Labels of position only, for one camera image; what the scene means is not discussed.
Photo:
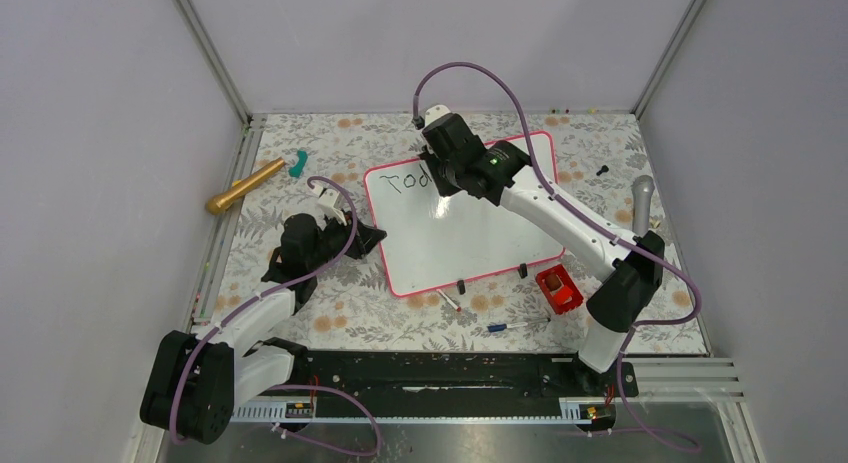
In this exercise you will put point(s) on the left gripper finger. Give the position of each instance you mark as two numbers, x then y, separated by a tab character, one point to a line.
362	231
365	240

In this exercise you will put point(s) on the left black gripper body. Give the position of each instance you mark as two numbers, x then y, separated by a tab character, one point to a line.
333	240

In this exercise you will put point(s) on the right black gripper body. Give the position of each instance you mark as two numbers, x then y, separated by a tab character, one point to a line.
444	172

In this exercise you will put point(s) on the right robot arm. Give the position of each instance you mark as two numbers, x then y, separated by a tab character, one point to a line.
628	266

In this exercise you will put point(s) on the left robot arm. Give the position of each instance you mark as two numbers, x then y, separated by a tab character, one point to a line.
200	377

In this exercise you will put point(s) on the teal plastic piece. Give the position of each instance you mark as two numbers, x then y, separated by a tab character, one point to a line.
297	169

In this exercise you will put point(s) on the red cap marker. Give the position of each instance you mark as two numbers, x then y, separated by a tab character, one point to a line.
450	301

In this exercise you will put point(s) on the gold microphone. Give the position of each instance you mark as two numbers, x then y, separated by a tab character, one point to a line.
225	200

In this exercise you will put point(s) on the blue cap marker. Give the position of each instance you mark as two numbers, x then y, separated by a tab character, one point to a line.
500	327

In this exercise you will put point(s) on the brown block in box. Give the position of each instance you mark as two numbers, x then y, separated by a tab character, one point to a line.
553	283

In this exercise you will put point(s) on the red plastic box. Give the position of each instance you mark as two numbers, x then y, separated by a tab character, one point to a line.
566	298

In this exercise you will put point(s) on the silver microphone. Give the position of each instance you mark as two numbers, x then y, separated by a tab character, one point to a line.
643	188

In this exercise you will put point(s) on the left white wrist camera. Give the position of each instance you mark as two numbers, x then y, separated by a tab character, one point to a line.
329	201

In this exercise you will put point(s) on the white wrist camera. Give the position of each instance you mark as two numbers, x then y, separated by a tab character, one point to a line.
329	201
434	114

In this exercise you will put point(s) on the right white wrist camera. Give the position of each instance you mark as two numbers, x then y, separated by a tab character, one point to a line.
434	114

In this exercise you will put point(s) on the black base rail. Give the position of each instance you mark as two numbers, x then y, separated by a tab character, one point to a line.
420	386

